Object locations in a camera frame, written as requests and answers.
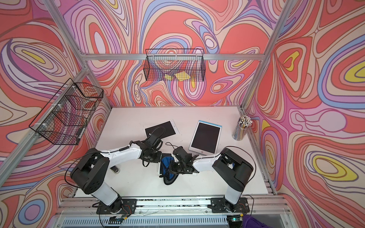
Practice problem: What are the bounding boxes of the blue microfibre cloth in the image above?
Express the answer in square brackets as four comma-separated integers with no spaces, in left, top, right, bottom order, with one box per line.
[159,156,178,185]

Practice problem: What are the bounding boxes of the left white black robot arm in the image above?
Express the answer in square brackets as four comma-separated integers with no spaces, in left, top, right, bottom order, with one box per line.
[70,134,163,213]

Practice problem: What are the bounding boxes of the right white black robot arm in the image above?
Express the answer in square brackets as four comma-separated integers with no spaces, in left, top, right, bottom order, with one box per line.
[160,146,256,206]

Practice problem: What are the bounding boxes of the white tablet at back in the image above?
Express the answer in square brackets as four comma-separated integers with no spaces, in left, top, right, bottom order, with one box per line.
[145,120,179,139]

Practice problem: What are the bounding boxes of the blue-edged white drawing tablet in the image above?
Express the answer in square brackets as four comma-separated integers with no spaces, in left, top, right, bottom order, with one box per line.
[188,120,222,156]

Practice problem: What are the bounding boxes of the cup of pencils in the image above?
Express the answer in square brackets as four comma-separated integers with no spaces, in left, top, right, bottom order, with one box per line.
[232,116,253,141]

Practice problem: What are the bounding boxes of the yellow sticky notes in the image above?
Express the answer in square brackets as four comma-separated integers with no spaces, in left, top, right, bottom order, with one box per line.
[164,71,191,81]

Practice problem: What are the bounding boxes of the purple cloth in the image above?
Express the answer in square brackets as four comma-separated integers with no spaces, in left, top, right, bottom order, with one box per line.
[241,215,271,228]

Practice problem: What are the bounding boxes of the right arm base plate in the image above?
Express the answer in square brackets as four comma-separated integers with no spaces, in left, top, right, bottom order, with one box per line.
[207,197,250,214]

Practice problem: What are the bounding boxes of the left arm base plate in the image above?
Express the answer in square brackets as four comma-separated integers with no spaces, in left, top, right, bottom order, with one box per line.
[97,198,137,215]

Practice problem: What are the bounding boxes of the black wire basket back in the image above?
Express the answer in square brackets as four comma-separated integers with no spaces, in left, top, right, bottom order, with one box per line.
[143,48,206,82]

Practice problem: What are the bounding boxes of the black wire basket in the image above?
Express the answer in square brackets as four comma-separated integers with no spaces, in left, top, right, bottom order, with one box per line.
[29,79,104,145]
[143,48,206,82]

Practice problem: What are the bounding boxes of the black wire basket left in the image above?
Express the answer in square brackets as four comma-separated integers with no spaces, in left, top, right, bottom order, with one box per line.
[29,79,104,145]

